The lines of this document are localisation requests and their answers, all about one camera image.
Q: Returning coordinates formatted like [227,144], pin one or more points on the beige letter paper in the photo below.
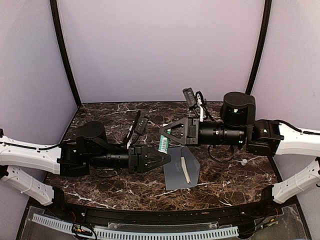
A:
[185,170]

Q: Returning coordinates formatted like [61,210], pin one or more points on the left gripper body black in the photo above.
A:
[134,162]

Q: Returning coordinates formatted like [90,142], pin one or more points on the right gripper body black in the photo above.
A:
[193,128]

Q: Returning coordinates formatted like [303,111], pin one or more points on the white slotted cable duct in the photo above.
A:
[121,231]

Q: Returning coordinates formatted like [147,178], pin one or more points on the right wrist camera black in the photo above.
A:
[195,103]

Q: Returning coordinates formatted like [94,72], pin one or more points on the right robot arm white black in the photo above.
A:
[239,128]

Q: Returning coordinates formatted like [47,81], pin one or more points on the grey envelope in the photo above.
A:
[173,173]

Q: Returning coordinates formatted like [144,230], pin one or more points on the black frame post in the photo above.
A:
[260,46]
[63,51]

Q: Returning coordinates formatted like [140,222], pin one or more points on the black right frame post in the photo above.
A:
[260,46]

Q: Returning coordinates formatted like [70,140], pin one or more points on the black front table rail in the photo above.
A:
[243,215]

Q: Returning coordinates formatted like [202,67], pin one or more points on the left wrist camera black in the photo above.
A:
[137,129]

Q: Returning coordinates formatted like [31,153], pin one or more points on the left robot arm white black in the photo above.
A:
[73,158]

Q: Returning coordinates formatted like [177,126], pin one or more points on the black left frame post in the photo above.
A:
[63,51]

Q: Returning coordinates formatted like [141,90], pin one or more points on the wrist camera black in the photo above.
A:
[195,103]
[137,129]

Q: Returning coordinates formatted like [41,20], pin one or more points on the small electronics board with leds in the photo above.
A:
[81,230]

